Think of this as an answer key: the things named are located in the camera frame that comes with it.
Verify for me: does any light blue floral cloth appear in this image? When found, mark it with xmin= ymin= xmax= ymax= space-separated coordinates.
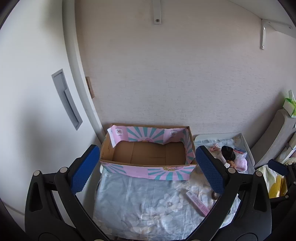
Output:
xmin=92 ymin=137 xmax=255 ymax=241

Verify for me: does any grey recessed door handle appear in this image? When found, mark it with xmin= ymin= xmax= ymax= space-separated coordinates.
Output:
xmin=51 ymin=69 xmax=83 ymax=131

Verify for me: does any pale yellow floral cloth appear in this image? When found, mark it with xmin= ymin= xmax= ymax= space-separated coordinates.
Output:
xmin=255 ymin=148 xmax=296 ymax=198

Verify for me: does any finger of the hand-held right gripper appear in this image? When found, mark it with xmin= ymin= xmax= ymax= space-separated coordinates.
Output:
xmin=268 ymin=159 xmax=296 ymax=193
xmin=269 ymin=193 xmax=296 ymax=210

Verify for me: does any pink fluffy wristband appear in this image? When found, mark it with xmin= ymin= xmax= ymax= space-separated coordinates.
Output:
xmin=232 ymin=154 xmax=248 ymax=172

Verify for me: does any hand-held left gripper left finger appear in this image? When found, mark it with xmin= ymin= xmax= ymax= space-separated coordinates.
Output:
xmin=24 ymin=144 xmax=109 ymax=241

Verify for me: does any pink cosmetic box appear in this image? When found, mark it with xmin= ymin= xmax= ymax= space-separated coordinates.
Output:
xmin=185 ymin=188 xmax=210 ymax=217

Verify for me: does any wooden wall block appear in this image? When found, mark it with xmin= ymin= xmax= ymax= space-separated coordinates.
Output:
xmin=85 ymin=76 xmax=95 ymax=99

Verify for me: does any white sliding door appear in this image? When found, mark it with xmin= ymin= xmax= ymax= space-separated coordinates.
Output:
xmin=0 ymin=7 xmax=97 ymax=223

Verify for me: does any cardboard box with pink lining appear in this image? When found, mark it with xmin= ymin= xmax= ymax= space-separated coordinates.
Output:
xmin=99 ymin=125 xmax=198 ymax=181

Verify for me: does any green tissue pack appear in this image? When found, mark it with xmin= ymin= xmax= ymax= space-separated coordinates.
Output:
xmin=282 ymin=90 xmax=296 ymax=118

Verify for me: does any white wall bracket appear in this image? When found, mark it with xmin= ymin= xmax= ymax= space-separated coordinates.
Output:
xmin=261 ymin=19 xmax=294 ymax=50
xmin=153 ymin=0 xmax=162 ymax=24

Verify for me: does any black scrunchie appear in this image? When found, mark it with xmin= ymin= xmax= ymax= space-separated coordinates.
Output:
xmin=221 ymin=146 xmax=236 ymax=161

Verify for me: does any white door frame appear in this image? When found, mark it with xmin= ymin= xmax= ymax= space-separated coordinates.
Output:
xmin=62 ymin=0 xmax=105 ymax=145

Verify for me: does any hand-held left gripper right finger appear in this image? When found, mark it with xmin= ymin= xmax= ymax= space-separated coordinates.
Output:
xmin=187 ymin=145 xmax=272 ymax=241

